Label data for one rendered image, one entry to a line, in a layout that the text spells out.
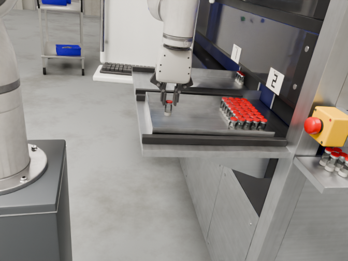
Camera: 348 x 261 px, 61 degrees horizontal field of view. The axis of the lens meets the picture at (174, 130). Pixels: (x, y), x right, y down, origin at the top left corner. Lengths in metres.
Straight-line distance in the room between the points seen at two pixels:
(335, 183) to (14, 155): 0.70
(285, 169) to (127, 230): 1.09
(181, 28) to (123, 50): 0.89
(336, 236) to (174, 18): 0.86
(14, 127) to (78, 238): 1.16
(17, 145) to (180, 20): 0.48
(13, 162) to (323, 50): 0.71
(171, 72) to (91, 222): 1.16
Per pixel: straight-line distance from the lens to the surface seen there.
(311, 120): 0.74
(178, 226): 1.80
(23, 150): 0.68
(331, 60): 0.78
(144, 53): 1.67
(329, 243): 1.18
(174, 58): 0.84
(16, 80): 0.62
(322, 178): 0.79
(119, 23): 1.65
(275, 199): 0.95
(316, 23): 0.83
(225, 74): 1.41
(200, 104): 1.04
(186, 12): 0.81
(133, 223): 1.78
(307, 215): 1.03
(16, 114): 0.64
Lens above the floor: 1.26
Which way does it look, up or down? 27 degrees down
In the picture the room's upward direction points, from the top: 7 degrees clockwise
